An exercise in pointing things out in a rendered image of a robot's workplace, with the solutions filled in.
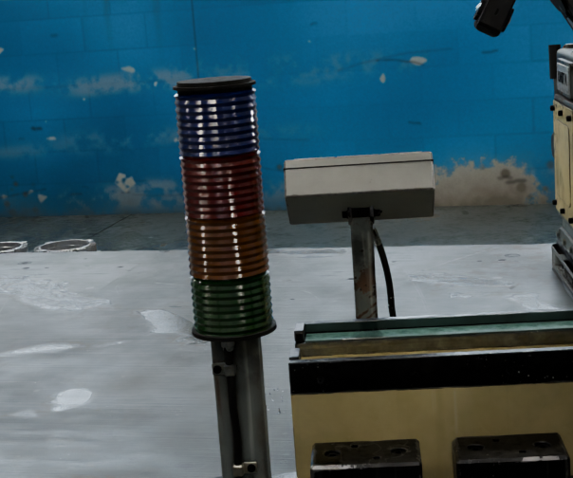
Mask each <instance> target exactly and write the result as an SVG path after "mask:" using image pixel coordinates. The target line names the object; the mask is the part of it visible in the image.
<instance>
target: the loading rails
mask: <svg viewBox="0 0 573 478"><path fill-rule="evenodd" d="M294 340H295V348H291V349H290V353H289V361H288V372H289V385H290V397H291V411H292V424H293V437H294V449H295V463H296V476H297V478H310V462H311V453H312V446H313V445H314V444H315V443H330V442H352V441H381V440H397V439H417V440H418V441H419V447H420V455H421V462H422V478H453V451H452V442H453V441H454V439H455V438H456V437H463V436H484V435H509V434H528V433H550V432H557V433H558V434H559V435H560V436H561V438H562V440H563V442H564V446H565V448H566V450H567V452H568V455H569V457H570V476H573V308H556V309H537V310H519V311H500V312H481V313H463V314H444V315H425V316H407V317H388V318H369V319H351V320H332V321H313V322H296V323H295V328H294Z"/></svg>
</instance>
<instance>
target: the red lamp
mask: <svg viewBox="0 0 573 478"><path fill-rule="evenodd" d="M260 153H261V151H260V150H257V151H256V152H253V153H249V154H245V155H240V156H225V157H211V158H191V157H184V156H180V157H179V159H180V160H181V161H180V164H179V165H180V167H181V171H180V172H181V174H182V177H181V180H182V182H183V183H182V188H183V192H182V194H183V195H184V198H183V202H184V203H185V204H184V207H183V208H184V210H185V212H184V215H186V216H187V217H189V218H192V219H197V220H225V219H234V218H241V217H247V216H251V215H255V214H257V213H259V212H261V211H262V210H264V209H265V206H264V202H265V199H264V198H263V196H264V192H263V188H264V186H263V184H262V182H263V178H262V177H261V175H262V173H263V172H262V170H261V167H262V164H261V162H260V161H261V157H260Z"/></svg>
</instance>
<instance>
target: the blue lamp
mask: <svg viewBox="0 0 573 478"><path fill-rule="evenodd" d="M255 91H256V89H255V88H251V89H248V90H243V91H236V92H228V93H217V94H203V95H180V94H177V93H176V94H175V95H174V97H175V99H176V100H175V105H176V110H175V111H176V120H177V123H176V126H177V128H178V129H177V133H178V138H177V140H178V142H179V144H178V148H179V154H180V155H181V156H184V157H191V158H211V157H225V156H240V155H245V154H249V153H253V152H256V151H257V150H259V149H260V148H261V147H260V145H259V142H260V139H259V138H258V136H259V131H258V127H259V124H258V123H257V121H258V117H257V112H258V111H257V109H256V106H257V102H256V98H257V97H256V95H255Z"/></svg>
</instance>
